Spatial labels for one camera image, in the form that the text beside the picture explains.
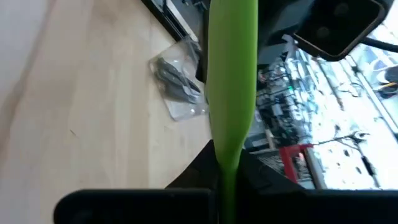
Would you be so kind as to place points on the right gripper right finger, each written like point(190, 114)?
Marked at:
point(311, 208)

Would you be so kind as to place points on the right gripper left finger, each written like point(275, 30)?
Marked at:
point(140, 207)

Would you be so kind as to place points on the green silicone spatula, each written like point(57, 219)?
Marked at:
point(231, 77)

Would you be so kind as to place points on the clear plastic bin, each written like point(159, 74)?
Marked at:
point(180, 109)

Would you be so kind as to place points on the black camera box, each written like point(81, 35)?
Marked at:
point(339, 25)

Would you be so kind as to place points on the black aluminium rig frame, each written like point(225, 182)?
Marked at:
point(169, 18)

